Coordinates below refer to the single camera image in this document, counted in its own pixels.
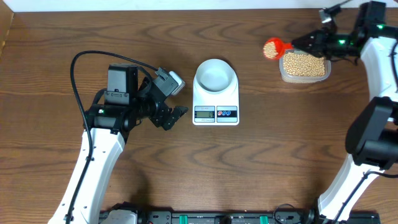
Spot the orange measuring scoop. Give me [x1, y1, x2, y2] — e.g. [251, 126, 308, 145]
[263, 37, 293, 60]

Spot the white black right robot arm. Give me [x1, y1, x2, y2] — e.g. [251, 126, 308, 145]
[292, 1, 397, 223]

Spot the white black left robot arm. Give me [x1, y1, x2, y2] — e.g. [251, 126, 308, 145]
[49, 64, 188, 223]

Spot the white digital kitchen scale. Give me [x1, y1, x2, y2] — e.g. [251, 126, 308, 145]
[192, 78, 239, 126]

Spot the grey round bowl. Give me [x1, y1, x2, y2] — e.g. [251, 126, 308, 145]
[195, 58, 237, 93]

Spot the clear plastic container of beans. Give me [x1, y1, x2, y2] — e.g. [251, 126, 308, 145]
[279, 49, 331, 84]

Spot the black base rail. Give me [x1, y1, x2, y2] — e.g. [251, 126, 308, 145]
[99, 210, 382, 224]

